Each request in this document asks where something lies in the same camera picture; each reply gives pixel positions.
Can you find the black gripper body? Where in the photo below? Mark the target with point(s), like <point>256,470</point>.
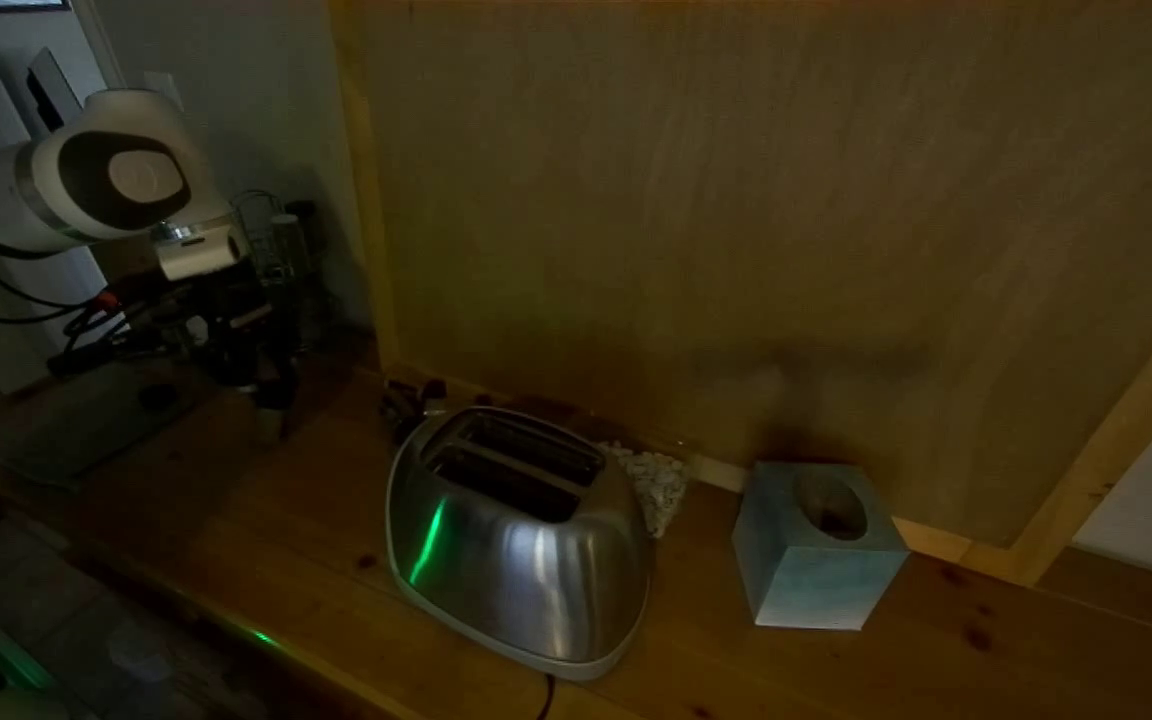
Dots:
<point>234,313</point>

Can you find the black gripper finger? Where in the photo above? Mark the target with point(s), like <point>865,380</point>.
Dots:
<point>296,351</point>
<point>267,365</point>

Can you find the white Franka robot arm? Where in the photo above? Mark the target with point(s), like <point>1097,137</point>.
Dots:
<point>80,175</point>

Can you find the dark flat mat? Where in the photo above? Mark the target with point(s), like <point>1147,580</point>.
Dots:
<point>62,427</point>

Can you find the silver two-slot toaster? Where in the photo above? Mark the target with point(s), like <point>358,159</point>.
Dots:
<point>521,546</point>

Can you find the crinkled clear plastic bag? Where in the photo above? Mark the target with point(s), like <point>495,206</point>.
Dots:
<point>657,485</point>

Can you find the large wooden board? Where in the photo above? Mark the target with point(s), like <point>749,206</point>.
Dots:
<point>789,212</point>

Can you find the light blue tissue box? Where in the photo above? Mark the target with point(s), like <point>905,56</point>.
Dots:
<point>817,553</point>

